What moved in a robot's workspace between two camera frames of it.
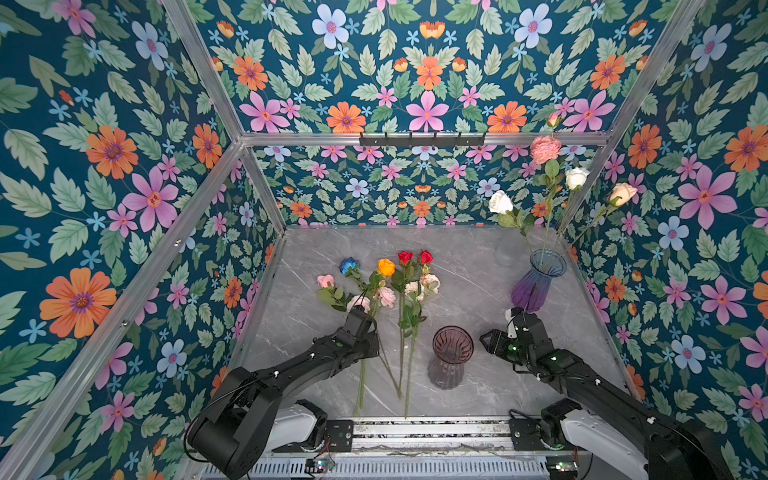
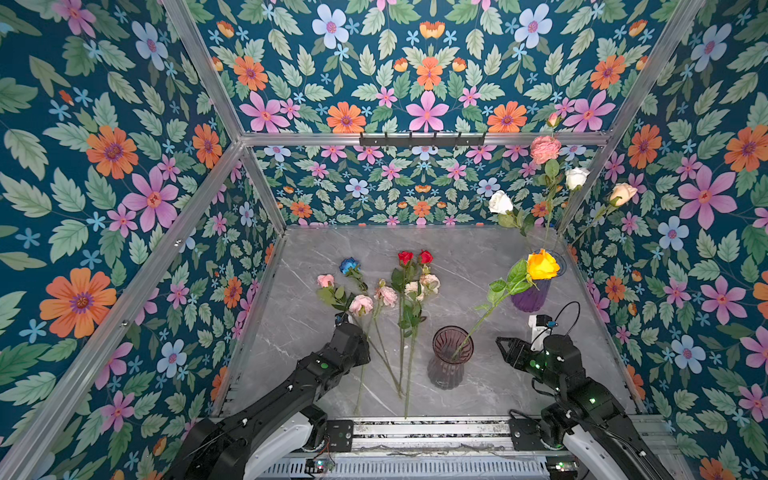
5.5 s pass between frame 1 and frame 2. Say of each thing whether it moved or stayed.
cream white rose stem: stayed
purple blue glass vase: stayed
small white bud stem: stayed
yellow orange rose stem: moved
